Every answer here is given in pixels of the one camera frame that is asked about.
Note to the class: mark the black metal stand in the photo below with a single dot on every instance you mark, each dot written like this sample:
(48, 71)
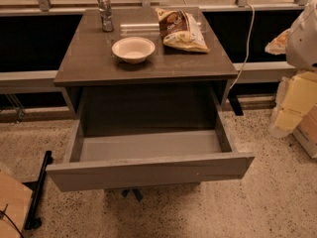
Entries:
(36, 186)

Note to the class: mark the wooden board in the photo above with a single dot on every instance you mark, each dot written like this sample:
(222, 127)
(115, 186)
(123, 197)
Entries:
(15, 200)

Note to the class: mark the grey top drawer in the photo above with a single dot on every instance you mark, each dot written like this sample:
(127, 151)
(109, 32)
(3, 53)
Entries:
(127, 137)

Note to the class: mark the brown chip bag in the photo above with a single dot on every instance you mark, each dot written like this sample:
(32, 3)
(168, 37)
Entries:
(179, 30)

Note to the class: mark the white paper bowl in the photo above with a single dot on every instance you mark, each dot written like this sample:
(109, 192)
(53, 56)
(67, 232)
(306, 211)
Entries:
(134, 49)

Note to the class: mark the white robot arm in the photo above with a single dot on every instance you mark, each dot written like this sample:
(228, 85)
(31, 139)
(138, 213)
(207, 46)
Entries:
(299, 42)

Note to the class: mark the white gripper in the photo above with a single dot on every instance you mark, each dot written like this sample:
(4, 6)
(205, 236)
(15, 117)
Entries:
(303, 43)

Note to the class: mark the grey drawer cabinet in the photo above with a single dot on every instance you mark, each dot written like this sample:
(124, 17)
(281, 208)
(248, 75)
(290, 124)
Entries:
(89, 60)

